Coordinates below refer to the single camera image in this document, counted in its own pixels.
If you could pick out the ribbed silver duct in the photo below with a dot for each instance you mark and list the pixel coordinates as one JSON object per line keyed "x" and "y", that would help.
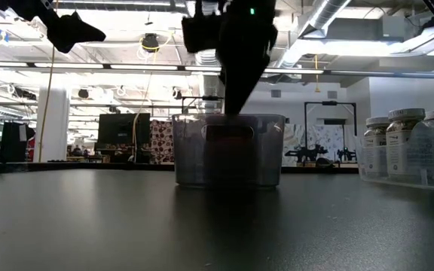
{"x": 207, "y": 90}

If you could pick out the red spice tin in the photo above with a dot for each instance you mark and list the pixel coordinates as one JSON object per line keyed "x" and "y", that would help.
{"x": 228, "y": 158}

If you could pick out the red dotted panel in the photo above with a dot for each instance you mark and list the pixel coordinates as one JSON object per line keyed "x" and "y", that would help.
{"x": 162, "y": 141}

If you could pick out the black ceiling dome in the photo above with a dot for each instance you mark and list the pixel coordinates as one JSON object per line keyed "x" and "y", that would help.
{"x": 150, "y": 42}

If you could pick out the black table frame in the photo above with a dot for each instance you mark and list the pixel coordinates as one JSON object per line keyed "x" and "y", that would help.
{"x": 89, "y": 166}

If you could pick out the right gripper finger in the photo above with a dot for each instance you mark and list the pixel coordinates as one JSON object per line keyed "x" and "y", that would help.
{"x": 239, "y": 90}

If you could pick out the long ceiling light bar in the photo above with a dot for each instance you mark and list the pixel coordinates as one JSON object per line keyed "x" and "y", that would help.
{"x": 70, "y": 65}

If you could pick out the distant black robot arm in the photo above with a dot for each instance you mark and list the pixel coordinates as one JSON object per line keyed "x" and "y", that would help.
{"x": 305, "y": 154}

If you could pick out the black monitor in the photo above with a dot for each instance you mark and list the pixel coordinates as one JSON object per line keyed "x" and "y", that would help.
{"x": 119, "y": 128}

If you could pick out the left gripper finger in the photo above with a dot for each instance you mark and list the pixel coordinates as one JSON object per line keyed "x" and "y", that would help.
{"x": 74, "y": 34}

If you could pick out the silver ceiling duct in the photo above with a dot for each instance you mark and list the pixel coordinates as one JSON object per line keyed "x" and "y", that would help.
{"x": 326, "y": 15}

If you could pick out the black cabinet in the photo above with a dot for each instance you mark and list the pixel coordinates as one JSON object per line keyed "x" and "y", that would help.
{"x": 13, "y": 143}

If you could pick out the smoky clear plastic bin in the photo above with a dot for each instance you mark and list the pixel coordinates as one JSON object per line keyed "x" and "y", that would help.
{"x": 187, "y": 165}

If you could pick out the white pillar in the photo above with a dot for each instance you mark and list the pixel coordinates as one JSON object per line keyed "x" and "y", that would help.
{"x": 51, "y": 124}

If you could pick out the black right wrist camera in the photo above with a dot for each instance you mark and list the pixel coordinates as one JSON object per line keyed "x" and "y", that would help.
{"x": 202, "y": 34}

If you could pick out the black gantry frame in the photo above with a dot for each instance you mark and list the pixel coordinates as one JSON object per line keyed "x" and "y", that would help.
{"x": 202, "y": 98}
{"x": 330, "y": 102}

